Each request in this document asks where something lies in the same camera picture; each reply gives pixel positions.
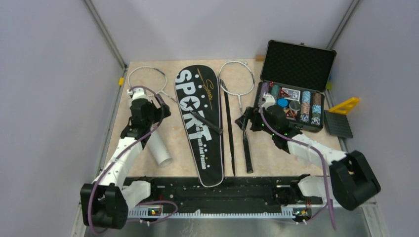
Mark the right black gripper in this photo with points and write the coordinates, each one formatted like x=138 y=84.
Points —
x=252 y=113

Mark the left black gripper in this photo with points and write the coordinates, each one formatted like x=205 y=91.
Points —
x=159 y=111

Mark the white shuttlecock tube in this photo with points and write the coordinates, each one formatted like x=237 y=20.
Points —
x=159 y=150

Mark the black racket bag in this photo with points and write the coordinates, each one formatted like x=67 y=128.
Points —
x=196 y=88

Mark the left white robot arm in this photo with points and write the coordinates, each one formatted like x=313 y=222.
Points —
x=106 y=201

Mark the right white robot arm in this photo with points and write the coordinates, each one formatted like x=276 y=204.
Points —
x=347 y=179

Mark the right white badminton racket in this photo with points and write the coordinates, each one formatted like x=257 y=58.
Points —
x=239 y=86

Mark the white badminton racket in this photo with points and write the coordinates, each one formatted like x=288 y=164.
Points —
x=239 y=86
x=161 y=91

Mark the left white badminton racket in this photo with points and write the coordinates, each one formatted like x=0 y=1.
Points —
x=161 y=91

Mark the wooden block at corner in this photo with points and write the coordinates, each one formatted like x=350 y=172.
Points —
x=259 y=58

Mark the black poker chip case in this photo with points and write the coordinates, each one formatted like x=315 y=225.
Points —
x=303 y=73

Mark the yellow block at corner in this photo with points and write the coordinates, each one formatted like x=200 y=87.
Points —
x=329 y=86

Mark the black perforated plate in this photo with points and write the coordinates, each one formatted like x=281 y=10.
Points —
x=337 y=125

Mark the yellow plastic triangle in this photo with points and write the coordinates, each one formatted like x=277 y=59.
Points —
x=345 y=107

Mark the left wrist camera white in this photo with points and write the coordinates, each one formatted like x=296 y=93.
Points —
x=137 y=93

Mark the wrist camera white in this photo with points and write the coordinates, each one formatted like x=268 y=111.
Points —
x=266 y=101
x=137 y=93

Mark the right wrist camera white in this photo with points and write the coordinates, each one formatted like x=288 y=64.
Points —
x=266 y=101

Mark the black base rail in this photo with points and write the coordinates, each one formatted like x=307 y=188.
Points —
x=236 y=197

